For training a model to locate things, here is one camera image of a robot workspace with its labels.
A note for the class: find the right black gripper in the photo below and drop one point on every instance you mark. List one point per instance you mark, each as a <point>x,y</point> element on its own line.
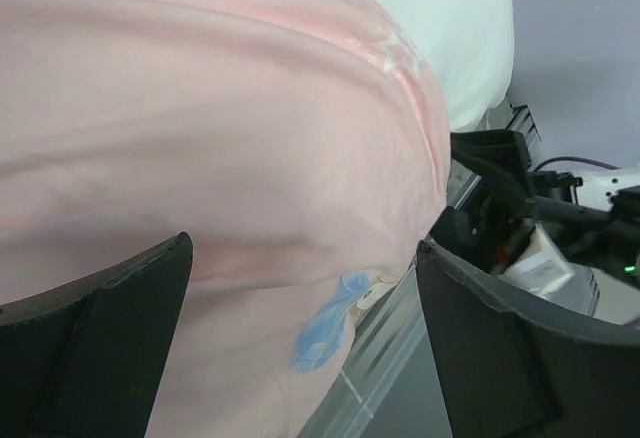
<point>591,216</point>

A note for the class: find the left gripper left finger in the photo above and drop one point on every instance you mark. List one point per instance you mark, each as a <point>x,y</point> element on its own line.
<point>86,359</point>

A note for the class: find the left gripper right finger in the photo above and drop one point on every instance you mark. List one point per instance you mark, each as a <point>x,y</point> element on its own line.
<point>513,365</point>

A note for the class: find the white pillow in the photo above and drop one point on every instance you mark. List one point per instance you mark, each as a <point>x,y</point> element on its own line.
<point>469,46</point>

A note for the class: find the pink cartoon pillowcase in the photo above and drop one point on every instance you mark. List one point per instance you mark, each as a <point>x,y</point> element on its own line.
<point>302,144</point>

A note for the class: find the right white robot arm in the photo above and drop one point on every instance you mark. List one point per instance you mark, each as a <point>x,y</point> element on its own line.
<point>542,231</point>

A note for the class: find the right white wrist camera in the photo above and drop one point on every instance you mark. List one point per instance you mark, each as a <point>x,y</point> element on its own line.
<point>541,269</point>

